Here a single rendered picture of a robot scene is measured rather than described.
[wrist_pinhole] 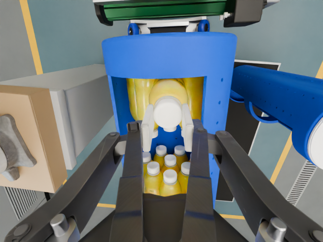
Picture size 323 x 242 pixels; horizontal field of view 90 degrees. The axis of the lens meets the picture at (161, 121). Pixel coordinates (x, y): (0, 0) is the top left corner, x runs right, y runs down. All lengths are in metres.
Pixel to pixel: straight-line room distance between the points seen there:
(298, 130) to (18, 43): 2.03
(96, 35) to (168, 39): 1.38
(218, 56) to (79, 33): 1.48
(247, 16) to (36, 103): 0.62
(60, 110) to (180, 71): 0.47
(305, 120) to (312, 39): 1.24
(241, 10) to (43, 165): 0.74
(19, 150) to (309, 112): 0.92
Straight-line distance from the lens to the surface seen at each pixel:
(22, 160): 0.68
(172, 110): 0.21
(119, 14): 0.63
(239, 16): 0.53
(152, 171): 0.51
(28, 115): 0.60
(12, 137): 0.65
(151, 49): 0.26
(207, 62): 0.28
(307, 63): 1.89
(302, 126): 0.71
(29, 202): 2.43
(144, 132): 0.16
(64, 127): 0.67
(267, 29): 1.69
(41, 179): 0.73
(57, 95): 0.63
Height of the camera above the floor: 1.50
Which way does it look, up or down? 66 degrees down
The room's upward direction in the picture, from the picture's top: 174 degrees counter-clockwise
